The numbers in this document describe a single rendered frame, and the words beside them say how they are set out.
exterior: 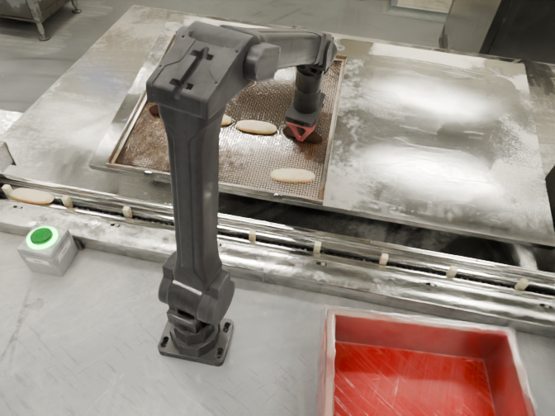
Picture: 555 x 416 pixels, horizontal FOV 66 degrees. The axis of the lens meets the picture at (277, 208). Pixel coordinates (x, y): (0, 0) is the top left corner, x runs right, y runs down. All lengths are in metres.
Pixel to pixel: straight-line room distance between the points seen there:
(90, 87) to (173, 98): 1.02
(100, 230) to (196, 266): 0.37
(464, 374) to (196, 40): 0.71
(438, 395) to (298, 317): 0.28
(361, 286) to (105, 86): 1.00
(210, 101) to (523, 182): 0.85
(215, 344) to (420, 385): 0.37
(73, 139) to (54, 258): 0.44
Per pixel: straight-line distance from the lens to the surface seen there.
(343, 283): 0.86
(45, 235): 0.94
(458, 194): 1.06
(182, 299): 0.71
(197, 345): 0.78
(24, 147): 1.30
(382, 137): 1.11
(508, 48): 2.55
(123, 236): 0.94
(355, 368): 0.83
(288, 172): 0.98
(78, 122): 1.34
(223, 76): 0.47
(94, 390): 0.84
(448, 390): 0.87
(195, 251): 0.61
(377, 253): 0.94
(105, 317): 0.90
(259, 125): 1.07
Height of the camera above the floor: 1.57
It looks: 47 degrees down
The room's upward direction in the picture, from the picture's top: 5 degrees clockwise
